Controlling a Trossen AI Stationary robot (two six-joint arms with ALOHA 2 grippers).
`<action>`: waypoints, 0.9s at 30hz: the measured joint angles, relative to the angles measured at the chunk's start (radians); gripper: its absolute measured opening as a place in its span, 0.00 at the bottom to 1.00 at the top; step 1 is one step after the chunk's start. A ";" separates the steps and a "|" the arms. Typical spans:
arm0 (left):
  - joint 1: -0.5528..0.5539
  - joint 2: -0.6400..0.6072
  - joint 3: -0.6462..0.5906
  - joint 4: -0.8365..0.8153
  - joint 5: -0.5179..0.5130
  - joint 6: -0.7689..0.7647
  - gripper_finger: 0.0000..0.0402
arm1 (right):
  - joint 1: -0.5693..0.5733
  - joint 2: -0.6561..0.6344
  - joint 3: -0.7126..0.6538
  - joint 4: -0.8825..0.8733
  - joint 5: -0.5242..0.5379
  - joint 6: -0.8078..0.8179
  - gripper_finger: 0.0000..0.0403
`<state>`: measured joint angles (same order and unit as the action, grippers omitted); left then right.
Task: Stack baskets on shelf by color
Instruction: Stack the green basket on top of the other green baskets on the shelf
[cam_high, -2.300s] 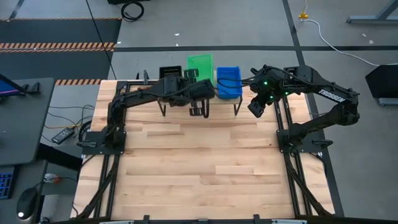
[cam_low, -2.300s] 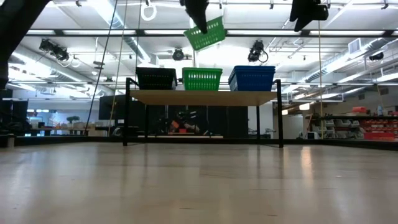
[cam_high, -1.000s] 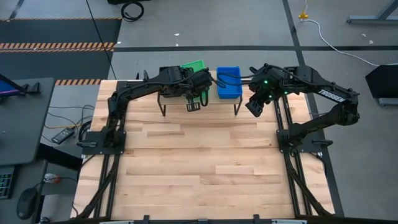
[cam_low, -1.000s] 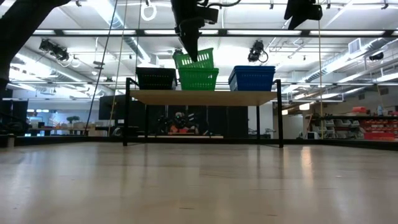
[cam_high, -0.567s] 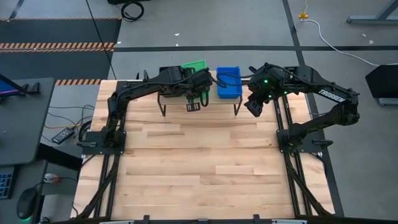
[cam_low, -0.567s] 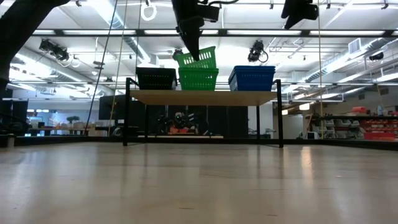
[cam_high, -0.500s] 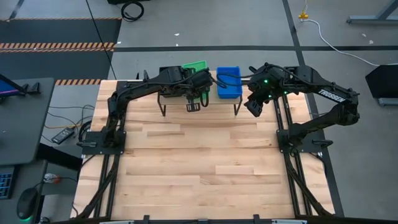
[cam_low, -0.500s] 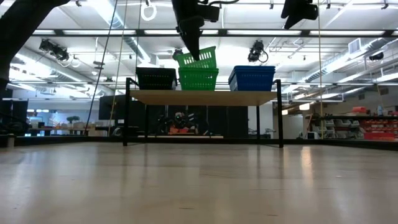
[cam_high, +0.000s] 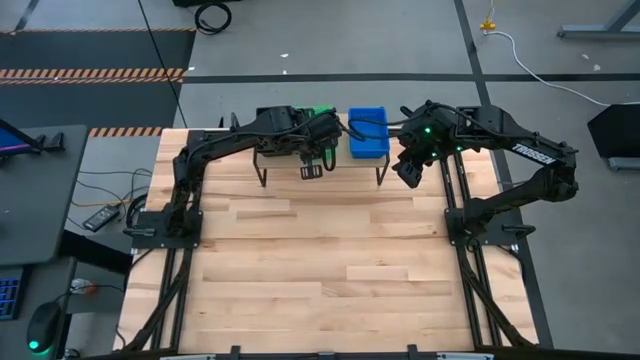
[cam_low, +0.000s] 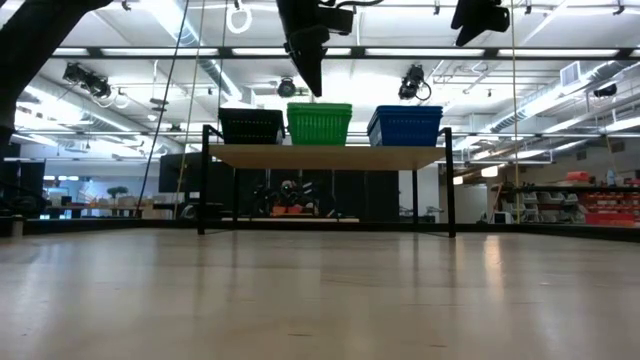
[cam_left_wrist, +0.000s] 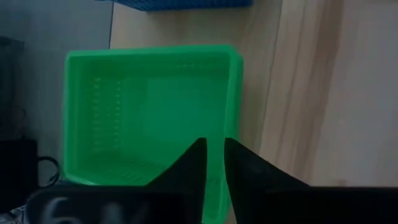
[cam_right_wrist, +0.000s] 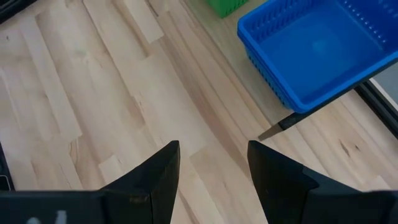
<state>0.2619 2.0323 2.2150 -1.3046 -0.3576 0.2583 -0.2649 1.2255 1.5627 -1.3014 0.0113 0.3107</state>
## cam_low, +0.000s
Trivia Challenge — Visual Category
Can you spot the green plastic basket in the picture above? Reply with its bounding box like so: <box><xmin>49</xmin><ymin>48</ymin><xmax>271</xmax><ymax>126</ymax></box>
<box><xmin>286</xmin><ymin>108</ymin><xmax>353</xmax><ymax>118</ymax></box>
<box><xmin>286</xmin><ymin>102</ymin><xmax>353</xmax><ymax>111</ymax></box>
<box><xmin>287</xmin><ymin>115</ymin><xmax>352</xmax><ymax>147</ymax></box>

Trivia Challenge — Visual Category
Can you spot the white air vent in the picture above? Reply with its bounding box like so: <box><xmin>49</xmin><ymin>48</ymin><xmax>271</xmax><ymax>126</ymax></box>
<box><xmin>559</xmin><ymin>60</ymin><xmax>583</xmax><ymax>88</ymax></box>

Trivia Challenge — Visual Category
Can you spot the silver ventilation duct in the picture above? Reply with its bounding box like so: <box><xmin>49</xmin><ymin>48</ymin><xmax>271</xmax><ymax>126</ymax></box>
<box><xmin>144</xmin><ymin>0</ymin><xmax>246</xmax><ymax>109</ymax></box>

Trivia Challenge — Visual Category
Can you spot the black ceiling light beam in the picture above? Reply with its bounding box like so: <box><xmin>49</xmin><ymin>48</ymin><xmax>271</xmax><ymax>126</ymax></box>
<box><xmin>49</xmin><ymin>45</ymin><xmax>640</xmax><ymax>62</ymax></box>

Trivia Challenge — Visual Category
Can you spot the wooden shelf black frame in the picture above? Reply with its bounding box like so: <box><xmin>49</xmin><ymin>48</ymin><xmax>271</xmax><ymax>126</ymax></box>
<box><xmin>197</xmin><ymin>124</ymin><xmax>457</xmax><ymax>238</ymax></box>

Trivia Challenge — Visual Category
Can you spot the long black cable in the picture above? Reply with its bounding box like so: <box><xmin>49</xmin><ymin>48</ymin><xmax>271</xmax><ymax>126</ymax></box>
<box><xmin>134</xmin><ymin>0</ymin><xmax>192</xmax><ymax>220</ymax></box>

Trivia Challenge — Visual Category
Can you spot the background office desk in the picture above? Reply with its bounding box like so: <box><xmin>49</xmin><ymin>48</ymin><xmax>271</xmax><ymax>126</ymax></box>
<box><xmin>42</xmin><ymin>195</ymin><xmax>176</xmax><ymax>221</ymax></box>

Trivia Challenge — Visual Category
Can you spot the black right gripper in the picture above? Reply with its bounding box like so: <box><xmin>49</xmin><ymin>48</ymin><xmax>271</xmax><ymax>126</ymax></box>
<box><xmin>451</xmin><ymin>0</ymin><xmax>511</xmax><ymax>47</ymax></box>

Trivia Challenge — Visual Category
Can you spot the yellow cord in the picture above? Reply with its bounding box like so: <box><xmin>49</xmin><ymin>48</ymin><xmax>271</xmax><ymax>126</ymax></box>
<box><xmin>173</xmin><ymin>0</ymin><xmax>207</xmax><ymax>220</ymax></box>

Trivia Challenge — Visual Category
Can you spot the black display panel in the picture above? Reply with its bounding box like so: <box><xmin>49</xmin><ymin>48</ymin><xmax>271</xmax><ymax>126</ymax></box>
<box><xmin>158</xmin><ymin>151</ymin><xmax>200</xmax><ymax>204</ymax></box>

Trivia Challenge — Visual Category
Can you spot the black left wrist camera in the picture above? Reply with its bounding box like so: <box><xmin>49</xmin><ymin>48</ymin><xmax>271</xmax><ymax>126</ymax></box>
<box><xmin>327</xmin><ymin>6</ymin><xmax>355</xmax><ymax>36</ymax></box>

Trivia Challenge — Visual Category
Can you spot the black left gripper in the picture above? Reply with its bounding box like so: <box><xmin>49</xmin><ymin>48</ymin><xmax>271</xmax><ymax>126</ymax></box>
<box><xmin>276</xmin><ymin>0</ymin><xmax>331</xmax><ymax>98</ymax></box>

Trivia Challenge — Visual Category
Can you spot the rack with red bins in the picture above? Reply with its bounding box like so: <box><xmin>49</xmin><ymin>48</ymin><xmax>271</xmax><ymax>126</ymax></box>
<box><xmin>492</xmin><ymin>169</ymin><xmax>640</xmax><ymax>229</ymax></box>

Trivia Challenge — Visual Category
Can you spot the blue plastic basket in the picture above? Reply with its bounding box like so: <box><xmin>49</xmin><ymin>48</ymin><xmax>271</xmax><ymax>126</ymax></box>
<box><xmin>369</xmin><ymin>104</ymin><xmax>444</xmax><ymax>114</ymax></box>
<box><xmin>367</xmin><ymin>117</ymin><xmax>444</xmax><ymax>148</ymax></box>
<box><xmin>368</xmin><ymin>111</ymin><xmax>444</xmax><ymax>120</ymax></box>

